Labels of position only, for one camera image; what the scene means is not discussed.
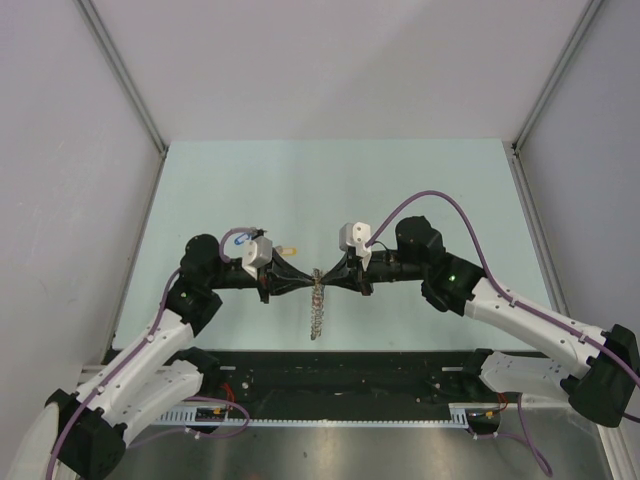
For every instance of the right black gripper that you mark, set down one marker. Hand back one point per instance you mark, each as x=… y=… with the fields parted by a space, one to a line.
x=349 y=274

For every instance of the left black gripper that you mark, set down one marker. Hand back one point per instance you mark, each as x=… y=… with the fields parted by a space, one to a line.
x=290 y=278

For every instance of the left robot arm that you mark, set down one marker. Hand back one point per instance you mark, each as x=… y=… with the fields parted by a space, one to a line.
x=159 y=369

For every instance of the key with yellow tag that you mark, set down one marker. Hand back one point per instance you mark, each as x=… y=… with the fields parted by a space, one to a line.
x=286 y=251

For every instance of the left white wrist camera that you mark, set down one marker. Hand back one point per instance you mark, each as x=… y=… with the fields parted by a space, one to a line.
x=257 y=253

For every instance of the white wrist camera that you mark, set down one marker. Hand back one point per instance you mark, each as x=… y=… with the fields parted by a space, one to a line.
x=357 y=235
x=257 y=253

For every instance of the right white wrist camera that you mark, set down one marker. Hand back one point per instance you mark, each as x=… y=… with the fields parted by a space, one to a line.
x=357 y=235

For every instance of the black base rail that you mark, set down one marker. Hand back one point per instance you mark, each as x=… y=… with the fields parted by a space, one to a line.
x=278 y=387

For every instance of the left aluminium frame post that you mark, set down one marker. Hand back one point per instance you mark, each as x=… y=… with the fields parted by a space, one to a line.
x=114 y=60

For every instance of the aluminium frame post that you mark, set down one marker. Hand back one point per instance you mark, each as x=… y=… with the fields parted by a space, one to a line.
x=569 y=51
x=114 y=60

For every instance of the right aluminium frame post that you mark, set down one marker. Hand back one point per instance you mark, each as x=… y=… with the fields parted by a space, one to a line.
x=569 y=51

